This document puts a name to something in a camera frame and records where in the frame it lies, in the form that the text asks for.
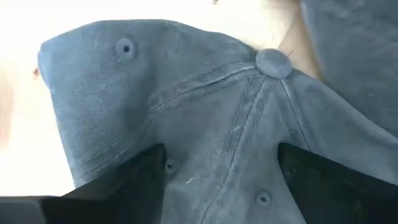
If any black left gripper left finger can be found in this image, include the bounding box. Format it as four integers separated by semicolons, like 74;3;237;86
0;142;166;224

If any grey baseball cap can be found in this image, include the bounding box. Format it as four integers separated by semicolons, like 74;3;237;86
300;0;398;138
37;19;398;224

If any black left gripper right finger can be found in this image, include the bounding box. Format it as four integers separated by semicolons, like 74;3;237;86
278;142;398;224

